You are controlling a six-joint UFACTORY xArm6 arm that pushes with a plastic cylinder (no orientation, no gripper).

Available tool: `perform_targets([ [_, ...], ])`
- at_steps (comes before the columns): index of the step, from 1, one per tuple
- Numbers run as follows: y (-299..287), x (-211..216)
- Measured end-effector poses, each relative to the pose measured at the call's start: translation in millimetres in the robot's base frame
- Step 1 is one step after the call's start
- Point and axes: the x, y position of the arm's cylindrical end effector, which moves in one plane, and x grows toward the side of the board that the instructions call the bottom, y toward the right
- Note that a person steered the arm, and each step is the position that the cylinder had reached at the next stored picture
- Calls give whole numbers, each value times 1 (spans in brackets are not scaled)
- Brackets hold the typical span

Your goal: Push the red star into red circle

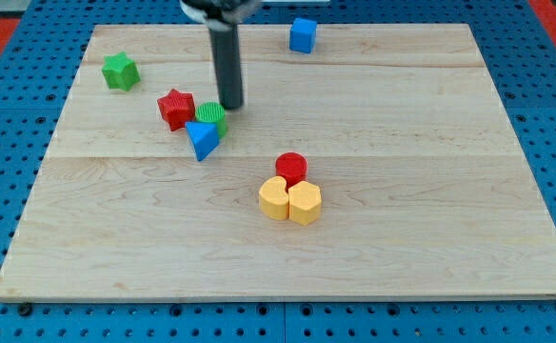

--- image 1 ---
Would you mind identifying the green star block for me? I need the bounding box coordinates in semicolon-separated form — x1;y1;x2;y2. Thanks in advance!
102;51;140;91

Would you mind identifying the red cylinder block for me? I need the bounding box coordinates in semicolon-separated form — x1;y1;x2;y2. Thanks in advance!
275;151;308;188

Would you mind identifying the yellow hexagon block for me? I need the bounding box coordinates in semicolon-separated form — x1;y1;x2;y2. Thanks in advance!
288;181;322;226

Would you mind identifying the yellow crescent block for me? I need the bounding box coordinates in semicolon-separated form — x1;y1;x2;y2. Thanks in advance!
258;176;289;220

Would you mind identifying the green cylinder block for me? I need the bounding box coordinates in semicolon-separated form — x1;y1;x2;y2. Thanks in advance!
195;102;228;139

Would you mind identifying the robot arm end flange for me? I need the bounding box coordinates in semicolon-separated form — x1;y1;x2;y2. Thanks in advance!
179;0;262;24

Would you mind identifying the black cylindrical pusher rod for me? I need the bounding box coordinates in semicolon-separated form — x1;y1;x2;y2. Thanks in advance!
208;20;244;110

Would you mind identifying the blue cube block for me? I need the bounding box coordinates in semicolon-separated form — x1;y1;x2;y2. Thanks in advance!
288;18;317;53

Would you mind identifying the blue triangle block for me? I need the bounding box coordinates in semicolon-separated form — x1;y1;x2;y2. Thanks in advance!
185;122;220;162

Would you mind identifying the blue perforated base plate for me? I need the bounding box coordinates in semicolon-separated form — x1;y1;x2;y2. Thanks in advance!
0;1;556;342

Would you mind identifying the wooden board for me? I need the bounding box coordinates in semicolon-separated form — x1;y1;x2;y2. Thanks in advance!
0;24;556;303

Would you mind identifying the red star block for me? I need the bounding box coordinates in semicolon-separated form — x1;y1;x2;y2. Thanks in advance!
157;89;196;131

